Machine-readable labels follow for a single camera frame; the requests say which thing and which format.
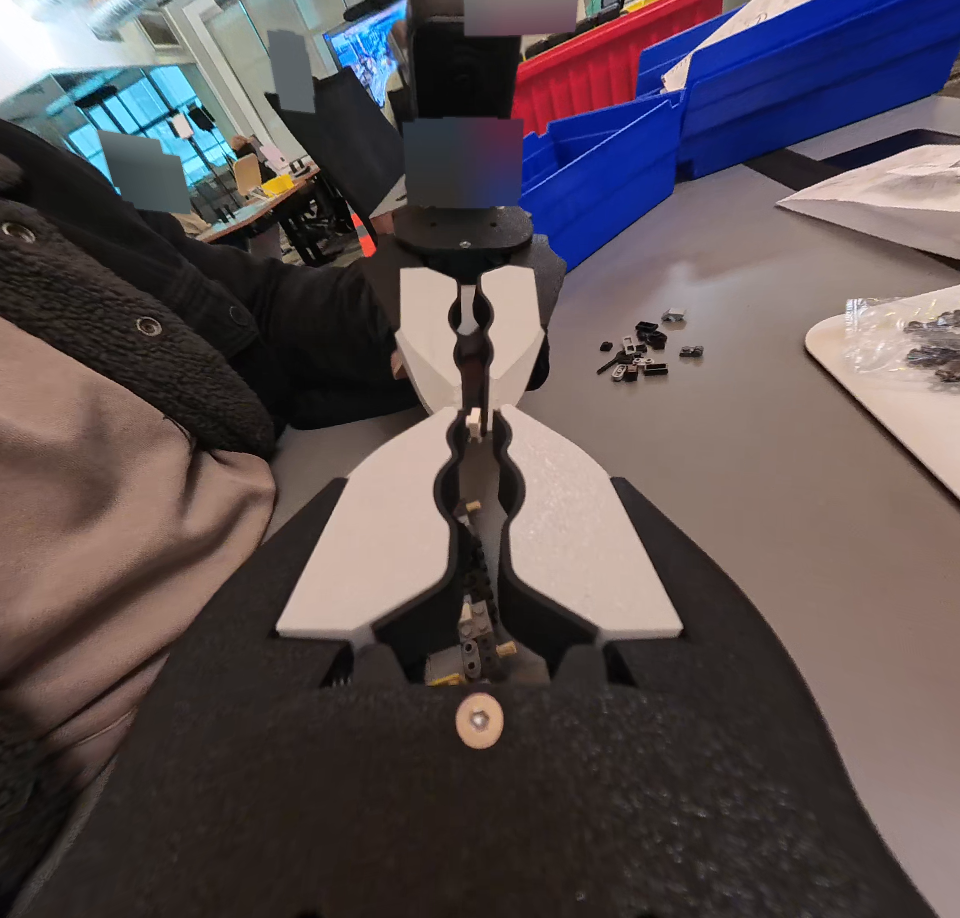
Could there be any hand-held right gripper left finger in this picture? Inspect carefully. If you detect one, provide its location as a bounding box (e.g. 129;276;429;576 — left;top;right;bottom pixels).
275;406;462;649

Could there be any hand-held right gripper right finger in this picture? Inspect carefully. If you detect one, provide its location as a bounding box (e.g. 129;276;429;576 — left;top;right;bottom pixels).
493;404;685;644

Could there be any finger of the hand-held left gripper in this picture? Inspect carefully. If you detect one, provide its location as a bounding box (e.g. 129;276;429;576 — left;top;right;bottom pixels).
477;267;546;411
393;267;470;416

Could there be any person's left forearm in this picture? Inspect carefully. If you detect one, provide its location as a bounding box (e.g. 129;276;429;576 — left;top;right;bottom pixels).
217;246;425;431

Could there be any grey desk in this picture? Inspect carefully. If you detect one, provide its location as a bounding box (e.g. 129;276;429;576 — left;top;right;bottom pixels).
266;96;960;918

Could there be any toy brick car base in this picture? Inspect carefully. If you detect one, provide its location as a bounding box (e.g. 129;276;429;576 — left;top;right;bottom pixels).
423;498;526;686

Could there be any pile of small dark bricks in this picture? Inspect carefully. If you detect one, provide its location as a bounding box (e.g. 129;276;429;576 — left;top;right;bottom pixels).
596;306;706;382

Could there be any red plastic bin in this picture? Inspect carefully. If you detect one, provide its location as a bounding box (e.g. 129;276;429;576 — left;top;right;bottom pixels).
513;0;740;139

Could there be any wooden background table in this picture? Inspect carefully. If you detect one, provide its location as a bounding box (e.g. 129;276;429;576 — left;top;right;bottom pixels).
191;168;324;244

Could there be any person's taupe shirt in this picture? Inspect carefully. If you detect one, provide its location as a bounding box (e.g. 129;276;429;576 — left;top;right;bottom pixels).
0;316;280;806

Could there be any white paper sheet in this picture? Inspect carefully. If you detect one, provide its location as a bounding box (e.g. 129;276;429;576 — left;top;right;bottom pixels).
660;0;875;82

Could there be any person's black fleece jacket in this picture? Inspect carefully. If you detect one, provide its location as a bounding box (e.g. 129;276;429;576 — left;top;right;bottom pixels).
0;119;282;907

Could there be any white tray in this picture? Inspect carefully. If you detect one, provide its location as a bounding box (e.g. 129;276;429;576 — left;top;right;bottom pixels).
806;284;960;500

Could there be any large blue plastic bin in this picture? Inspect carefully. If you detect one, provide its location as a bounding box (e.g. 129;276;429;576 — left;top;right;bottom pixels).
637;0;960;182

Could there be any white paper envelope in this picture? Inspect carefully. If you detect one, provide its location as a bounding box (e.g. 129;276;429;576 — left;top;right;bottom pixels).
776;145;960;260

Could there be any clear bag of dark bricks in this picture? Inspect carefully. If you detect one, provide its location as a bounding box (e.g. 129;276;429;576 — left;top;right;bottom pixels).
843;295;960;394

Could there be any wall monitor screen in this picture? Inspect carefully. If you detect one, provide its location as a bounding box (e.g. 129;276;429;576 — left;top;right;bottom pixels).
322;0;410;109

